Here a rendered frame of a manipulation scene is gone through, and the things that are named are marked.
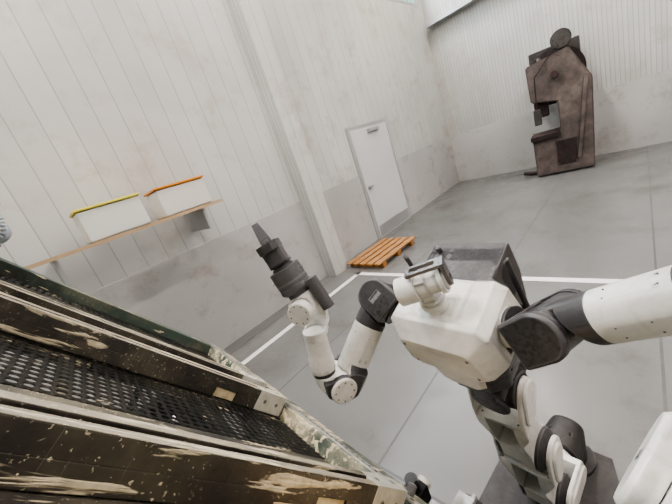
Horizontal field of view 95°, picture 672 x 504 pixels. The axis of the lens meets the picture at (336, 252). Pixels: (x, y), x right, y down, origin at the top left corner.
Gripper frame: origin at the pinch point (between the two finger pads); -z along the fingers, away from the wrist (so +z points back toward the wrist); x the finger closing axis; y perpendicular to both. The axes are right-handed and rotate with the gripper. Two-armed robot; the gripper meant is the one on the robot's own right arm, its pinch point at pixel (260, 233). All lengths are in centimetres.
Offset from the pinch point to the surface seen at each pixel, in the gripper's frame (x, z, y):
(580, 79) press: -471, 37, -559
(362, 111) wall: -526, -132, -205
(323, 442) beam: -12, 67, 22
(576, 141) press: -498, 135, -526
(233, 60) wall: -353, -236, -37
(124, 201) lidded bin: -195, -99, 115
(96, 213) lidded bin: -182, -97, 133
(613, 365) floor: -92, 179, -125
